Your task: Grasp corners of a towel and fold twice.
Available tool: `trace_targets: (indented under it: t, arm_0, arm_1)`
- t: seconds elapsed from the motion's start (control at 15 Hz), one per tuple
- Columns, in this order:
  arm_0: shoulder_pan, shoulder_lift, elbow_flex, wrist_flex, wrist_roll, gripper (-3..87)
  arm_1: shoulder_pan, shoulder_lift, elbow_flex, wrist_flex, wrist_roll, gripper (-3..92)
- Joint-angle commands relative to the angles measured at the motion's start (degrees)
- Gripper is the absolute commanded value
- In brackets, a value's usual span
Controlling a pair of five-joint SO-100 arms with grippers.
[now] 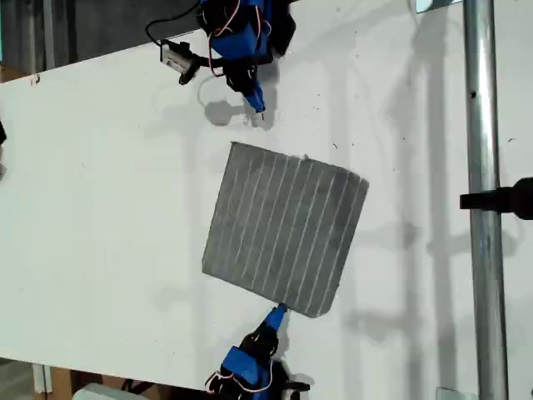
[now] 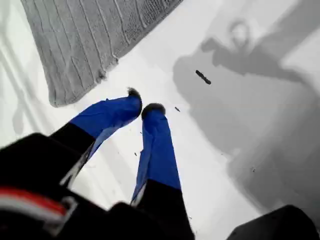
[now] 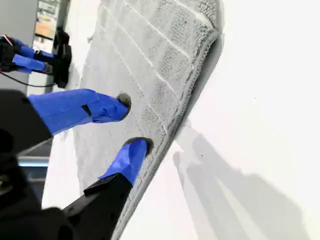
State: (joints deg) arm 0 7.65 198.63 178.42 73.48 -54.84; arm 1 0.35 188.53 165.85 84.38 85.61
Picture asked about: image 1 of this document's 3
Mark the grey striped towel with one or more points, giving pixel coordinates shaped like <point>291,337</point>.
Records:
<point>283,229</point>

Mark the white plastic object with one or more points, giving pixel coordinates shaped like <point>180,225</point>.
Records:
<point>100,392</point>

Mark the brown cardboard box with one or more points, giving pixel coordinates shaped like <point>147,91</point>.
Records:
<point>12,74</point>

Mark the small black object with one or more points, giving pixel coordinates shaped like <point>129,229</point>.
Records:
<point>2,132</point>

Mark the black clamp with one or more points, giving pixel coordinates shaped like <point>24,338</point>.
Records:
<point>504,199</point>

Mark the black camera box on stalk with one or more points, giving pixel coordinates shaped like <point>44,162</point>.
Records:
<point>179,58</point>
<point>297,386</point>

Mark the steel post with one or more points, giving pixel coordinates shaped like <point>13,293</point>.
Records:
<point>485,166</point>

